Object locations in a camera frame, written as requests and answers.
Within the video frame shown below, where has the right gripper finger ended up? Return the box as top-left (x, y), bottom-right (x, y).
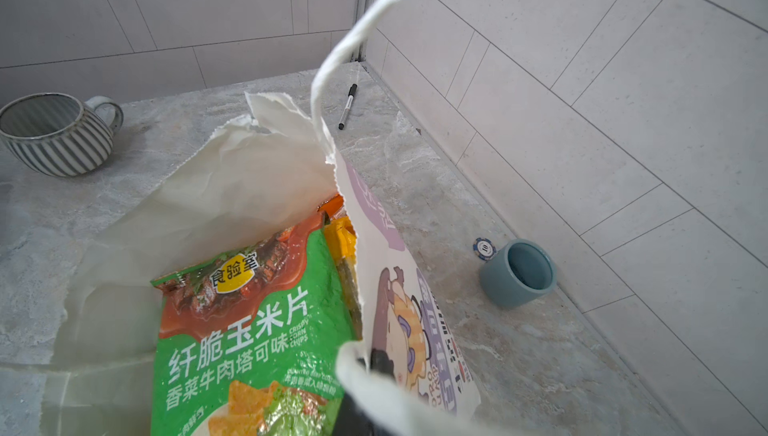
top-left (332, 349), bottom-right (394, 436)

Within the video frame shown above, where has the green corn chips bag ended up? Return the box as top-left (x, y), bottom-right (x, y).
top-left (150, 196), bottom-right (355, 435)

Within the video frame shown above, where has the yellow snack bag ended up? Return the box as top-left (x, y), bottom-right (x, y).
top-left (323, 216), bottom-right (363, 340)

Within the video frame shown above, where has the white printed paper bag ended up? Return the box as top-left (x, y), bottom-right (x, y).
top-left (40, 0), bottom-right (491, 435)

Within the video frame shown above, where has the blue poker chip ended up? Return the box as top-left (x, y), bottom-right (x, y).
top-left (473, 237), bottom-right (497, 261)

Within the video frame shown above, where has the teal ceramic cup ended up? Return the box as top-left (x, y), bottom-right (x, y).
top-left (479, 239), bottom-right (557, 309)

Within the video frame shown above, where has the black marker pen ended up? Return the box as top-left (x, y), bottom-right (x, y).
top-left (337, 84), bottom-right (358, 130)

